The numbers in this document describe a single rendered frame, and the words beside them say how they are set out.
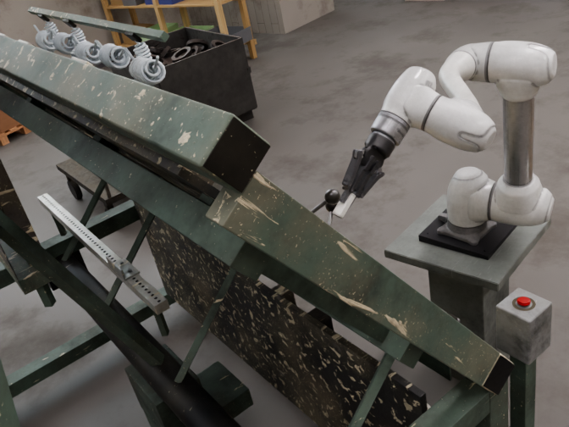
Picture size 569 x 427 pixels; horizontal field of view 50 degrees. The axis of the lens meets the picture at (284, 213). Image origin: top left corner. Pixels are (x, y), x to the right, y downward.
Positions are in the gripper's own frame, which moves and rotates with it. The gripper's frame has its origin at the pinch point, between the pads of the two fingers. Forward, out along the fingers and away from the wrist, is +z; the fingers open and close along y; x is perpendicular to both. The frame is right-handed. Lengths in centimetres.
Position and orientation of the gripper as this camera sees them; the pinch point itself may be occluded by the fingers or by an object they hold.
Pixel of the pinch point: (344, 204)
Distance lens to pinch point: 160.4
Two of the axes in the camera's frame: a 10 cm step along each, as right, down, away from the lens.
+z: -5.2, 8.5, -0.8
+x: -6.0, -3.0, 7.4
